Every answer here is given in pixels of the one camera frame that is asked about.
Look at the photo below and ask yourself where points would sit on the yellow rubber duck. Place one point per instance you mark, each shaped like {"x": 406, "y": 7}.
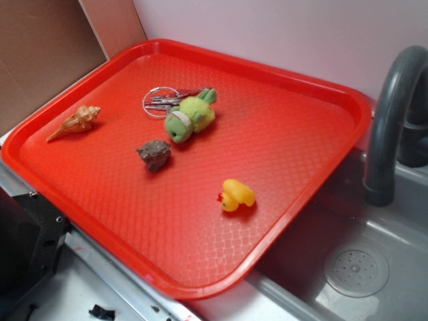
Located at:
{"x": 234, "y": 194}

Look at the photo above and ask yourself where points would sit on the grey curved faucet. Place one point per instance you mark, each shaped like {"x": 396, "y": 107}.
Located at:
{"x": 399, "y": 129}

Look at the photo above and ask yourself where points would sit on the red plastic tray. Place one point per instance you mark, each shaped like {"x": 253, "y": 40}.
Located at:
{"x": 280, "y": 133}

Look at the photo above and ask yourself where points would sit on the black tape scrap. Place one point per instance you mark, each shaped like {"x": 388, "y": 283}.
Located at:
{"x": 102, "y": 313}

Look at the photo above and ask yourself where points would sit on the silver keys on ring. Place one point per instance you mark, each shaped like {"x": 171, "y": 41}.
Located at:
{"x": 159, "y": 101}

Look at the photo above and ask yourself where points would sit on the green plush turtle keychain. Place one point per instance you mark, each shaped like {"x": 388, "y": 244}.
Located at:
{"x": 193, "y": 115}

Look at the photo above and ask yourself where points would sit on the tan spiral seashell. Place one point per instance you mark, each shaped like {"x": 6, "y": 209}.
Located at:
{"x": 81, "y": 121}

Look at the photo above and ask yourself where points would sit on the black metal bracket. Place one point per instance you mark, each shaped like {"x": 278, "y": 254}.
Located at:
{"x": 32, "y": 232}

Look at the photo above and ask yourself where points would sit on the brown cardboard panel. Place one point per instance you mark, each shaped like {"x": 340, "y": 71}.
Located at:
{"x": 46, "y": 46}

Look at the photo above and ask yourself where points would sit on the grey plastic sink basin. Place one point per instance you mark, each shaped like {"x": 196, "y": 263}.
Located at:
{"x": 288, "y": 283}

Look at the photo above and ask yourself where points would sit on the round sink drain cover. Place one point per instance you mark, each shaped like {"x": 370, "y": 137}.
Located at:
{"x": 356, "y": 270}

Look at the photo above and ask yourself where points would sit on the grey brown rock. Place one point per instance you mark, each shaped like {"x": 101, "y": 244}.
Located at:
{"x": 154, "y": 154}

